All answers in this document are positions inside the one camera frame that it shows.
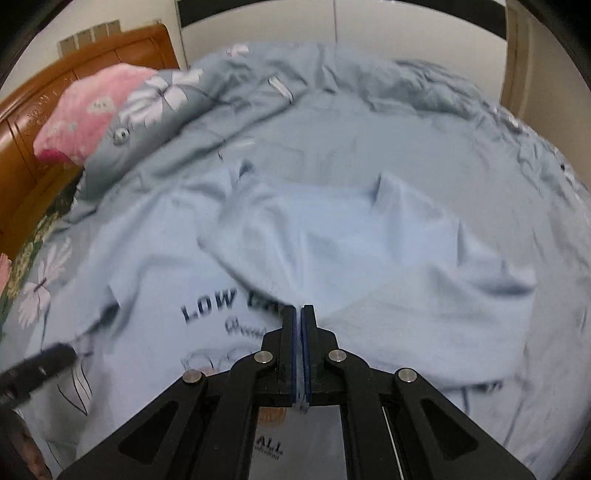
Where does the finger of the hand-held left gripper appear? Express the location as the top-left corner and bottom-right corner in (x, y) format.
(0, 343), (78, 403)

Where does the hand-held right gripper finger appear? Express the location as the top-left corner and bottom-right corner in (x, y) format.
(301, 304), (537, 480)
(57, 305), (297, 480)

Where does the light blue printed t-shirt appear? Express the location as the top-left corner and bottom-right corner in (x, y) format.
(25, 159), (540, 480)

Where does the person's left hand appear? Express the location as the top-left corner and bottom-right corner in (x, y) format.
(14, 427), (53, 480)

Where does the dark floral bed sheet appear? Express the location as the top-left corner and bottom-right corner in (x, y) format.
(0, 210), (77, 319)

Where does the blue floral duvet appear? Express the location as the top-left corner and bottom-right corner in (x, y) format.
(0, 41), (591, 476)

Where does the pink patterned pillow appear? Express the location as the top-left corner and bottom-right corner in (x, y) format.
(33, 63), (158, 165)

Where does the blue floral pillow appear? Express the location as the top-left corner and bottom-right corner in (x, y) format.
(75, 68), (209, 200)

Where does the wooden headboard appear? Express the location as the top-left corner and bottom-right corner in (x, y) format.
(0, 23), (182, 260)

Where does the white wardrobe with black stripe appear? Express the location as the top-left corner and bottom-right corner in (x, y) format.
(174, 0), (509, 100)

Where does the beige door frame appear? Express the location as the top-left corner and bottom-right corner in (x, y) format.
(499, 4), (533, 110)

